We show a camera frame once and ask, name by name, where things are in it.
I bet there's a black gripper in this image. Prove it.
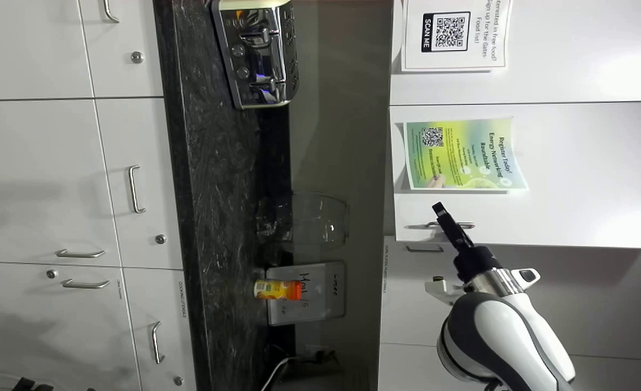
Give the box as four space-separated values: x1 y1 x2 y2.
433 202 500 283

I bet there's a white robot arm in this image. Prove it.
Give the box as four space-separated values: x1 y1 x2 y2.
427 202 577 391

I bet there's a white upper cabinet with flyer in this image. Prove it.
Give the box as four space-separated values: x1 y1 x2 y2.
389 101 641 247

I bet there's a white upper cabinet right neighbour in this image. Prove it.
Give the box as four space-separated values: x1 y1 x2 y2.
379 240 641 391

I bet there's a green paper flyer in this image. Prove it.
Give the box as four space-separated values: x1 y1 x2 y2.
402 118 527 194

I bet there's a clear glass container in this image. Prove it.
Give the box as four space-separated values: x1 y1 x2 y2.
257 191 350 254

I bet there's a white QR code sign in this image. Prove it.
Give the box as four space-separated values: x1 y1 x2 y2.
402 0 514 72

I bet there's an orange food bag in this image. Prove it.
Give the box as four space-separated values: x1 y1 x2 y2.
254 281 302 301

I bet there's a silver toaster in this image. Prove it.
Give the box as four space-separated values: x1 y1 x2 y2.
211 0 291 108

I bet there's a silver cabinet door handle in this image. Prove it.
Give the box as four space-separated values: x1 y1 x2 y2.
405 222 475 232

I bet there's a silver neighbour cabinet handle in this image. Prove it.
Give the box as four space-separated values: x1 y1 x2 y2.
405 243 444 254

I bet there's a white wall outlet box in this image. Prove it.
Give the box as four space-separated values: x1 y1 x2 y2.
267 261 345 326

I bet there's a white cable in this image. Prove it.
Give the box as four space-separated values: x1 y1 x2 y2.
261 353 316 391

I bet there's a silver drawer handle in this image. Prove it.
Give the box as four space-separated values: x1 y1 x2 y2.
127 165 146 214

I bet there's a silver lower cabinet handle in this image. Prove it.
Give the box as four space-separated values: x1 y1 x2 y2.
61 277 110 291
54 247 106 259

